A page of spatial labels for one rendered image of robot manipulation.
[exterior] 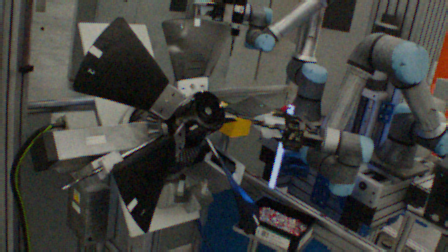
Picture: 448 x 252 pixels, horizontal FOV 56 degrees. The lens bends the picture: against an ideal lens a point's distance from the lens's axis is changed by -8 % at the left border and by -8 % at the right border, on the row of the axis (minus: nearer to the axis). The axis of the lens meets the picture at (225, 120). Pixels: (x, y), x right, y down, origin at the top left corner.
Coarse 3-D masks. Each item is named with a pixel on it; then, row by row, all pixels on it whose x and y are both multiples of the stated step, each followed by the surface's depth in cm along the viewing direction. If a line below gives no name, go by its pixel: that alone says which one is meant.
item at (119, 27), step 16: (112, 32) 114; (128, 32) 116; (96, 48) 112; (112, 48) 114; (128, 48) 116; (144, 48) 118; (96, 64) 113; (112, 64) 115; (128, 64) 116; (144, 64) 118; (80, 80) 112; (96, 80) 114; (112, 80) 116; (128, 80) 118; (144, 80) 119; (160, 80) 121; (96, 96) 116; (112, 96) 118; (128, 96) 119; (144, 96) 121
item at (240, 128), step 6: (222, 102) 188; (240, 120) 177; (246, 120) 179; (222, 126) 180; (228, 126) 177; (234, 126) 176; (240, 126) 178; (246, 126) 181; (222, 132) 180; (228, 132) 178; (234, 132) 177; (240, 132) 179; (246, 132) 182
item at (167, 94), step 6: (168, 84) 122; (168, 90) 123; (174, 90) 123; (162, 96) 123; (168, 96) 123; (174, 96) 124; (180, 96) 124; (156, 102) 123; (162, 102) 124; (174, 102) 125; (180, 102) 125; (156, 108) 124; (162, 108) 124; (168, 108) 125; (174, 108) 125; (162, 114) 125; (168, 114) 126
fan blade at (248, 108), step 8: (232, 104) 147; (240, 104) 148; (248, 104) 150; (256, 104) 152; (264, 104) 155; (232, 112) 136; (240, 112) 138; (248, 112) 141; (256, 112) 144; (264, 112) 147; (256, 120) 137; (280, 128) 142
